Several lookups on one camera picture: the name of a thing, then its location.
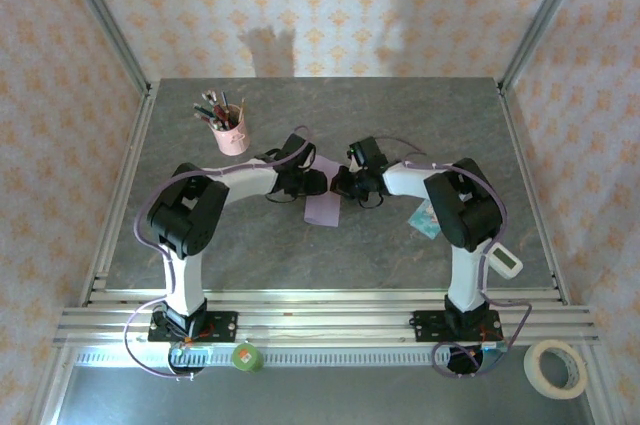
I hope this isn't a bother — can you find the pink metal pen cup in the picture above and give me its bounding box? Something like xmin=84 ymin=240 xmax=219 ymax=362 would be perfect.
xmin=214 ymin=104 xmax=251 ymax=157

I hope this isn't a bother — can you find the white timer with display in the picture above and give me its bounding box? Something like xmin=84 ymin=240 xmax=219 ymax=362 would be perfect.
xmin=487 ymin=241 xmax=525 ymax=280

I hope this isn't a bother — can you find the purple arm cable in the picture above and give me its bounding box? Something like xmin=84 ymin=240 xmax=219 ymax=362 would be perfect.
xmin=122 ymin=125 xmax=314 ymax=381
xmin=372 ymin=134 xmax=534 ymax=380

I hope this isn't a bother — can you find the teal illustrated paper packet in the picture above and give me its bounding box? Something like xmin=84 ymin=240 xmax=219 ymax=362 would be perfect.
xmin=407 ymin=198 xmax=441 ymax=241

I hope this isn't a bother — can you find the green tape roll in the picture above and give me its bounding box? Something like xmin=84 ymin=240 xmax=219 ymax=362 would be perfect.
xmin=230 ymin=342 xmax=265 ymax=374

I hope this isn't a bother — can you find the lilac paper sheet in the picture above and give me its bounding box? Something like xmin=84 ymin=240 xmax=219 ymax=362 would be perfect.
xmin=303 ymin=153 xmax=342 ymax=230

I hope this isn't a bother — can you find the dark green pen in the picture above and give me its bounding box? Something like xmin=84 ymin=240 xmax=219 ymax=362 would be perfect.
xmin=192 ymin=102 xmax=221 ymax=122

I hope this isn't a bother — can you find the white-tipped grey pen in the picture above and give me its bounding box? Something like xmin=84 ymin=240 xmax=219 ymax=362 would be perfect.
xmin=201 ymin=89 xmax=224 ymax=121

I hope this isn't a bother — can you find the aluminium side rail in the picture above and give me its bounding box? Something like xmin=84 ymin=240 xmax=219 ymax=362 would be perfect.
xmin=497 ymin=79 xmax=571 ymax=306
xmin=79 ymin=79 xmax=161 ymax=306

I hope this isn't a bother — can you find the aluminium frame post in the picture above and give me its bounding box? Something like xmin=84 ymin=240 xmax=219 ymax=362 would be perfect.
xmin=499 ymin=0 xmax=596 ymax=91
xmin=52 ymin=0 xmax=154 ymax=96

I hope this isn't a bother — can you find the slotted grey cable duct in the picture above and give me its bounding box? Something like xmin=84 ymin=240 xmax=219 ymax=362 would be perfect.
xmin=74 ymin=348 xmax=451 ymax=369

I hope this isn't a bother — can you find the white masking tape roll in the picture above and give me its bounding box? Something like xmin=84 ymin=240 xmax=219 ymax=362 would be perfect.
xmin=523 ymin=338 xmax=589 ymax=400

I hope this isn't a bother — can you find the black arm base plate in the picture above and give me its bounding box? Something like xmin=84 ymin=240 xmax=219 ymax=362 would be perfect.
xmin=412 ymin=309 xmax=503 ymax=344
xmin=148 ymin=311 xmax=239 ymax=344

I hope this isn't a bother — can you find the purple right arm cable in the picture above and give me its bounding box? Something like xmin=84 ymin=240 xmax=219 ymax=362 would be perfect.
xmin=372 ymin=134 xmax=534 ymax=380

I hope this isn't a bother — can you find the small circuit board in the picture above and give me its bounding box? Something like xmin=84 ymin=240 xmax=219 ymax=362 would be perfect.
xmin=169 ymin=344 xmax=214 ymax=359
xmin=480 ymin=342 xmax=507 ymax=364

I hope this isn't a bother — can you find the aluminium mounting rail frame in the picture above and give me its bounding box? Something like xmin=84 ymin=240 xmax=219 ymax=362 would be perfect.
xmin=52 ymin=287 xmax=600 ymax=349

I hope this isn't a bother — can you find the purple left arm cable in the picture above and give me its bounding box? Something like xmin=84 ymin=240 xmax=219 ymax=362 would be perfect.
xmin=122 ymin=125 xmax=314 ymax=381

